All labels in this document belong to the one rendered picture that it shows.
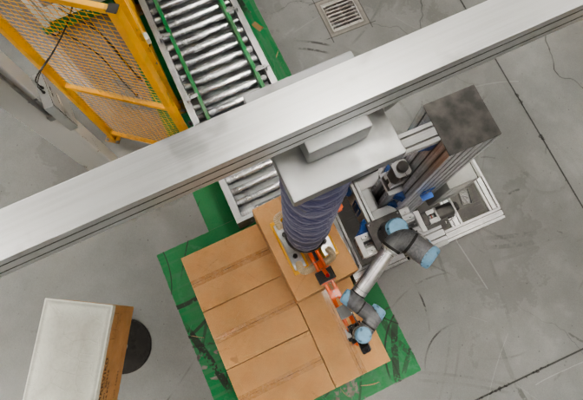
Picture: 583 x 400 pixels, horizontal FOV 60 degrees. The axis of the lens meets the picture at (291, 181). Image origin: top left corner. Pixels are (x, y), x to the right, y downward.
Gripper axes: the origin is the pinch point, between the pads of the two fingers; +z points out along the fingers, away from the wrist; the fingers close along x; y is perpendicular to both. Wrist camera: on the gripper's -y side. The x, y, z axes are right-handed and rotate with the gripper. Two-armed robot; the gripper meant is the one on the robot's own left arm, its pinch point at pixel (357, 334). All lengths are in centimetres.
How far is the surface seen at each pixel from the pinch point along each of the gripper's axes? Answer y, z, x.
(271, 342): 13, 66, 47
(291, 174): 57, -166, 10
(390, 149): 52, -165, -14
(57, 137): 168, -14, 100
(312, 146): 59, -174, 4
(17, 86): 170, -71, 91
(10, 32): 221, -40, 95
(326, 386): -27, 65, 27
